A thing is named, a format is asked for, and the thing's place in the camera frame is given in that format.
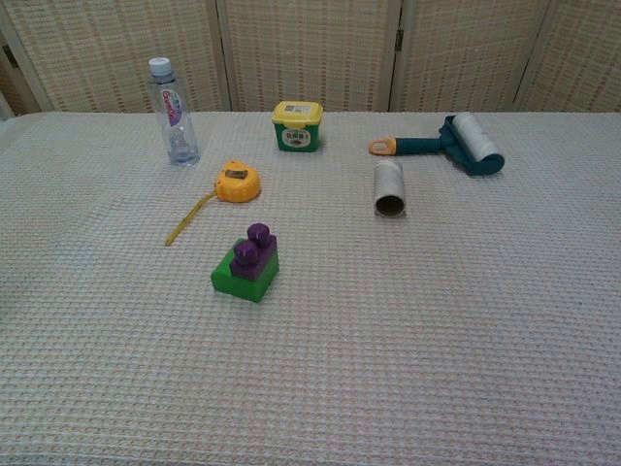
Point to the purple toy block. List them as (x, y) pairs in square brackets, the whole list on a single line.
[(253, 268)]

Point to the green toy block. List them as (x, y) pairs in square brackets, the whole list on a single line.
[(242, 289)]

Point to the yellow tape measure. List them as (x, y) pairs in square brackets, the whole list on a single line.
[(238, 185)]

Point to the white lint roller refill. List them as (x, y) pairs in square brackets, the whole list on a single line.
[(388, 182)]

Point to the yellow lidded green tub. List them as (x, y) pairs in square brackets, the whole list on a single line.
[(297, 133)]

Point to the white waffle tablecloth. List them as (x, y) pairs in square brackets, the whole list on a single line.
[(339, 340)]

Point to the teal lint roller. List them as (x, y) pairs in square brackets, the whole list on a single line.
[(422, 144)]

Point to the clear plastic water bottle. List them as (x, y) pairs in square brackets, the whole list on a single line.
[(174, 138)]

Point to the woven folding screen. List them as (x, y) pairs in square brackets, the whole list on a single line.
[(310, 53)]

